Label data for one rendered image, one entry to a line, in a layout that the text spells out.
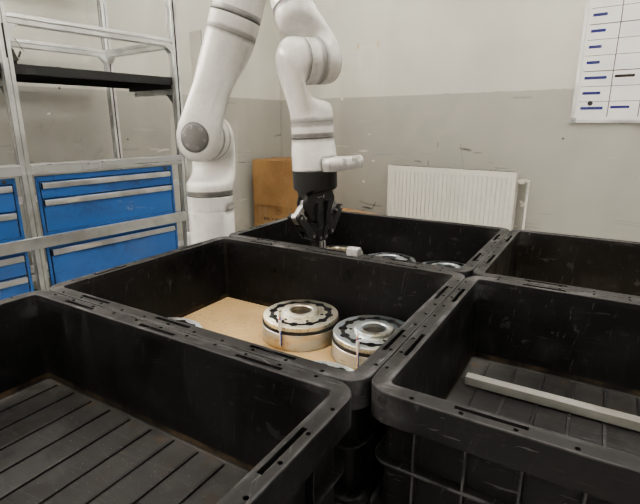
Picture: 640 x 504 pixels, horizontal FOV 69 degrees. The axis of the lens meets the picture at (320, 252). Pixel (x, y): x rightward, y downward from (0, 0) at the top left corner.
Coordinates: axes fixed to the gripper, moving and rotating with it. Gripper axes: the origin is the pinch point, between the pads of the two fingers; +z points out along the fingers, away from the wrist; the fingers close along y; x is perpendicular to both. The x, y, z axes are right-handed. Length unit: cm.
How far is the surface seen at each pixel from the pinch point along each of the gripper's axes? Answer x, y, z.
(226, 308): -4.6, 18.0, 5.6
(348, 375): 31.9, 37.2, -3.4
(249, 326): 3.1, 20.6, 5.8
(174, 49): -176, -105, -64
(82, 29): -176, -56, -69
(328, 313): 13.5, 15.5, 3.4
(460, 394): 33.4, 18.7, 7.3
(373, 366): 32.7, 34.9, -3.3
